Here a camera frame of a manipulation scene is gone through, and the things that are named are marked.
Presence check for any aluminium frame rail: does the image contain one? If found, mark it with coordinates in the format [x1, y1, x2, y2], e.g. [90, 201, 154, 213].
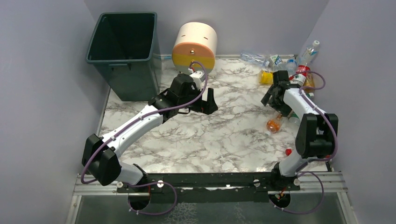
[73, 172, 348, 196]

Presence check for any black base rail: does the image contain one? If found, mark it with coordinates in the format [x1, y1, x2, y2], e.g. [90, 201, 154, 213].
[117, 172, 300, 204]

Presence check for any blue cap clear bottle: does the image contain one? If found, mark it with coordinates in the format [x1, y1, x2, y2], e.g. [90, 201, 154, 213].
[282, 57, 298, 76]

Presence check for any round pastel drawer cabinet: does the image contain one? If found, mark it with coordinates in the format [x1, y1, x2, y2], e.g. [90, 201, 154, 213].
[171, 22, 218, 74]

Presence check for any green label water bottle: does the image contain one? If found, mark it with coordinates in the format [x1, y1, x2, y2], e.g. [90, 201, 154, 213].
[288, 111, 301, 126]

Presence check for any amber tea bottle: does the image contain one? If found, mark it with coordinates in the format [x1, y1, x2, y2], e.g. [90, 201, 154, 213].
[304, 73, 315, 94]

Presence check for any clear bottle at back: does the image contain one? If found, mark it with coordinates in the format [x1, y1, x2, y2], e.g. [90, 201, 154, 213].
[240, 51, 270, 68]

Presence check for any loose red bottle cap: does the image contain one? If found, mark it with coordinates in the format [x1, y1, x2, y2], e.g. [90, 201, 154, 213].
[285, 148, 293, 156]

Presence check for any yellow drink bottle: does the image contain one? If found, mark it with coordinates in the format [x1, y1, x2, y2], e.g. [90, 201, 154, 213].
[258, 70, 273, 85]

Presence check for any red label clear bottle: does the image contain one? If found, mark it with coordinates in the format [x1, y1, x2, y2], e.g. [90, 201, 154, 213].
[289, 64, 311, 87]

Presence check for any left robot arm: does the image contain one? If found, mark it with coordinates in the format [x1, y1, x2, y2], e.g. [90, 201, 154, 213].
[81, 71, 218, 186]

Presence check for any dark green plastic bin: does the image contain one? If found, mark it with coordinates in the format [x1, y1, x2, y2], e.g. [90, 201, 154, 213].
[85, 12, 162, 101]

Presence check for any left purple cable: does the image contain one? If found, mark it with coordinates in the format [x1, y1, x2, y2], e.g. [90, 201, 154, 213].
[80, 61, 209, 216]

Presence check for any orange drink bottle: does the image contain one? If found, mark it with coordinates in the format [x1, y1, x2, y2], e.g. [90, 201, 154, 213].
[265, 112, 284, 135]

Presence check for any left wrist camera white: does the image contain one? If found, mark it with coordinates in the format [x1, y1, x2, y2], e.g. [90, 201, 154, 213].
[190, 70, 205, 90]

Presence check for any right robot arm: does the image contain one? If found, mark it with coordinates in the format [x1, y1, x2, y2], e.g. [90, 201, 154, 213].
[261, 70, 339, 187]

